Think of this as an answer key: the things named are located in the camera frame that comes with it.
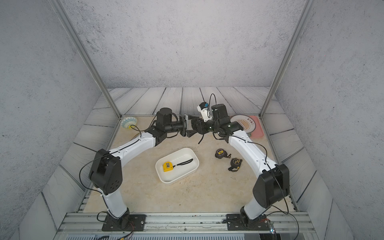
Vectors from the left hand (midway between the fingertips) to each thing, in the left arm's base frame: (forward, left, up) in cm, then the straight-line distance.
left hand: (201, 122), depth 76 cm
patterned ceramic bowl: (+28, +54, -28) cm, 67 cm away
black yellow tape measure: (-1, -13, -28) cm, 31 cm away
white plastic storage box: (-11, +13, -31) cm, 35 cm away
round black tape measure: (-9, -20, -28) cm, 36 cm away
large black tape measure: (-6, +1, +3) cm, 7 cm away
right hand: (+2, +3, -3) cm, 4 cm away
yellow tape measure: (-9, +20, -29) cm, 37 cm away
